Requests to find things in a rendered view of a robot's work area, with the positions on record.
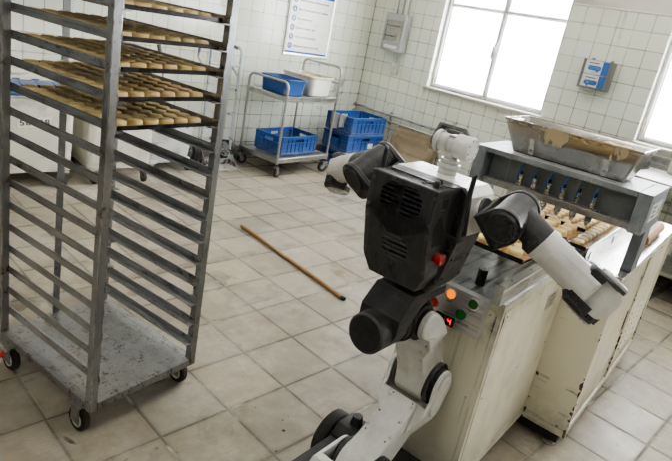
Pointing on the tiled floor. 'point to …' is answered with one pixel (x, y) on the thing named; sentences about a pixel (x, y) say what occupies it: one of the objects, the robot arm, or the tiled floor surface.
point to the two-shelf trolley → (283, 123)
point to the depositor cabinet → (590, 344)
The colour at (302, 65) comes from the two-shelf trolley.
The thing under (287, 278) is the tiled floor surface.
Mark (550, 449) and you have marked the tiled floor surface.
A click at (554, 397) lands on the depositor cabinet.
